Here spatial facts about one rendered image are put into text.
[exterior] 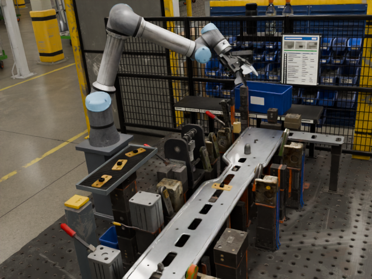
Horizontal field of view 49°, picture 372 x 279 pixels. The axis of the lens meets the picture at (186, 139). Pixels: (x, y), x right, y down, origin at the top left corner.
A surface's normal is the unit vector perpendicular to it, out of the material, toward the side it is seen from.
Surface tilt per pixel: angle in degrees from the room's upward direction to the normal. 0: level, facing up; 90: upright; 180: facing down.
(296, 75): 90
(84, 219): 90
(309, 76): 90
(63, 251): 0
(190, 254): 0
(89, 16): 91
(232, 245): 0
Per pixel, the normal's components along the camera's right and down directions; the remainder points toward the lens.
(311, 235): -0.07, -0.91
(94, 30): -0.48, 0.40
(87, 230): 0.90, 0.12
